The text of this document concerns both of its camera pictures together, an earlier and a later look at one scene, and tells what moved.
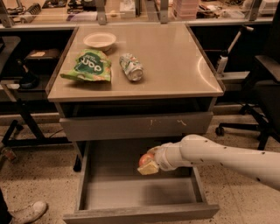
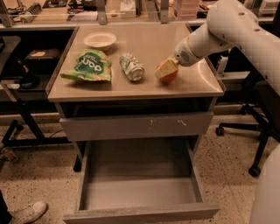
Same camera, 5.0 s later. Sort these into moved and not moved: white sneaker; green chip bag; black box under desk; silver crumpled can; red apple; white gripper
Moved: red apple; white gripper
Not moved: silver crumpled can; black box under desk; green chip bag; white sneaker
